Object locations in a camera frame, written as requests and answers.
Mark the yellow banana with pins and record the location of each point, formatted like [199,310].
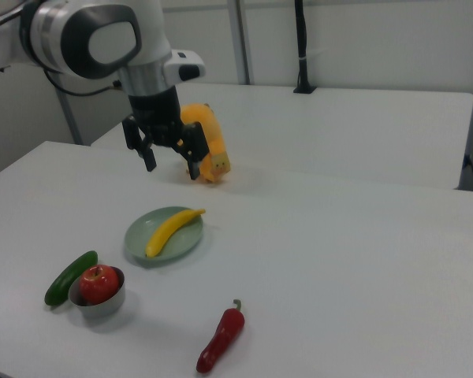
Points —
[169,230]

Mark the red apple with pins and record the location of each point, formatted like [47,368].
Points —
[99,283]

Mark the green plastic plate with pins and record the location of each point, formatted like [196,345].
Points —
[142,232]

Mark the small metal bowl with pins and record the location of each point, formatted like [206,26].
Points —
[102,310]

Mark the black pole with clamp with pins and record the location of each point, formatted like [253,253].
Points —
[302,47]

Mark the orange plush toy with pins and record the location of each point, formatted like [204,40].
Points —
[213,134]

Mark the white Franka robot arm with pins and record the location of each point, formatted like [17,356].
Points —
[102,43]

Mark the green cucumber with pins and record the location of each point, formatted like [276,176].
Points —
[67,277]

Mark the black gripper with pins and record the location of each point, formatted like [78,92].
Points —
[157,114]

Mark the red chili pepper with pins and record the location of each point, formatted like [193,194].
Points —
[222,338]

